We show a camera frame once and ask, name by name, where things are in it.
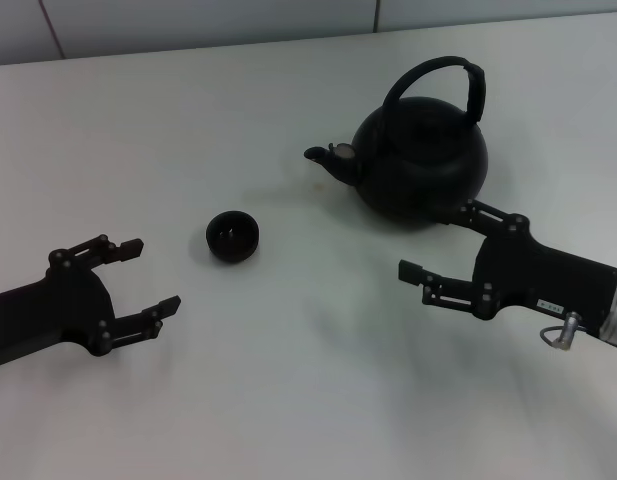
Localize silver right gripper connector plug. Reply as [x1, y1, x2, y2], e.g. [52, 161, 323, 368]
[556, 310, 584, 352]

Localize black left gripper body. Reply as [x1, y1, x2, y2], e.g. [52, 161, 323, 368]
[0, 251, 115, 374]

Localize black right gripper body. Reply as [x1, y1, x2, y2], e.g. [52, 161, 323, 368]
[472, 214, 617, 334]

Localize black round teapot with handle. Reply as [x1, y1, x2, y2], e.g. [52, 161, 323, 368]
[303, 55, 490, 231]

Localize small dark teacup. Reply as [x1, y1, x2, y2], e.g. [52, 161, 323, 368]
[205, 210, 261, 263]

